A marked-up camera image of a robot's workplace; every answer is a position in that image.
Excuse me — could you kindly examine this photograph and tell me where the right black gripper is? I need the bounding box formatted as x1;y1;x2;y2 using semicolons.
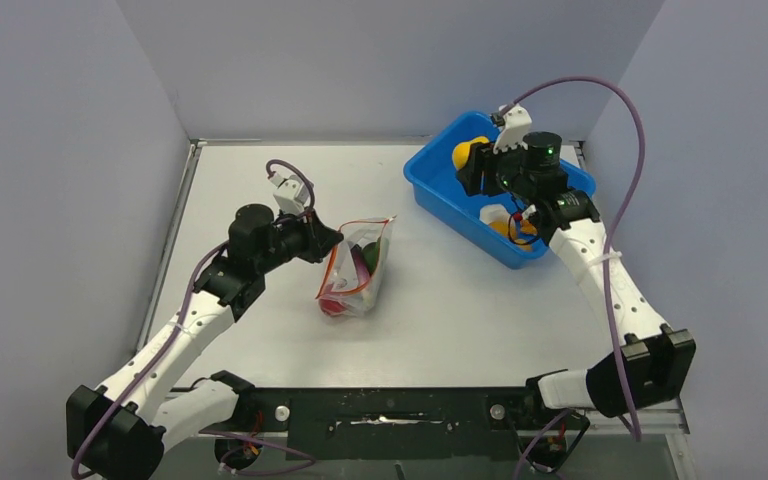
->
458;133;535;202

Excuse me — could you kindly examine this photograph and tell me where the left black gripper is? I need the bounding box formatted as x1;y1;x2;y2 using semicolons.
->
256;203;343;274

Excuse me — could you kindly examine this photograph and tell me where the yellow toy pepper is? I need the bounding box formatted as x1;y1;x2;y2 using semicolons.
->
451;136;490;171

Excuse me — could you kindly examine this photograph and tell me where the green toy avocado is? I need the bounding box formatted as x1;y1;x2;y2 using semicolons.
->
361;242;380;274

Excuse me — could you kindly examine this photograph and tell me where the clear zip top bag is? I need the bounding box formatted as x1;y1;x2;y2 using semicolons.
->
316;216;396;317

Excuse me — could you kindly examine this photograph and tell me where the red toy apple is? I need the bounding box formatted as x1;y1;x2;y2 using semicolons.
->
318;298;351;317

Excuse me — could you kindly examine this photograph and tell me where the purple toy eggplant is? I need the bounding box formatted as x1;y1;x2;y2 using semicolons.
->
350;244;371;288

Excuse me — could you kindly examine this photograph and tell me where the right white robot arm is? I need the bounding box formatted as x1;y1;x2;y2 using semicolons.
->
452;132;696;427

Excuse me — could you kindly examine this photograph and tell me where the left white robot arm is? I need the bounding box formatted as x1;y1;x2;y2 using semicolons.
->
66;204;343;479

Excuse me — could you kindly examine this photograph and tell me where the blue plastic bin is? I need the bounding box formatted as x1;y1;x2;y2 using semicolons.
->
404;112;605;269

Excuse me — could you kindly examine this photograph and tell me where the orange toy fruit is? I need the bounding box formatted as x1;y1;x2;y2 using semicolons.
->
488;221;518;240

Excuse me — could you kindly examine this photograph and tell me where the orange fried toy piece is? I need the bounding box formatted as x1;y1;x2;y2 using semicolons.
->
519;220;538;236

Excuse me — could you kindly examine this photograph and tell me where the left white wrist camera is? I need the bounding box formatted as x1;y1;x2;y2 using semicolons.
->
269;173;311;215

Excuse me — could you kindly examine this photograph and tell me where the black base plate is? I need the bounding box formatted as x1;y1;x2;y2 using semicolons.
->
209;386;555;461

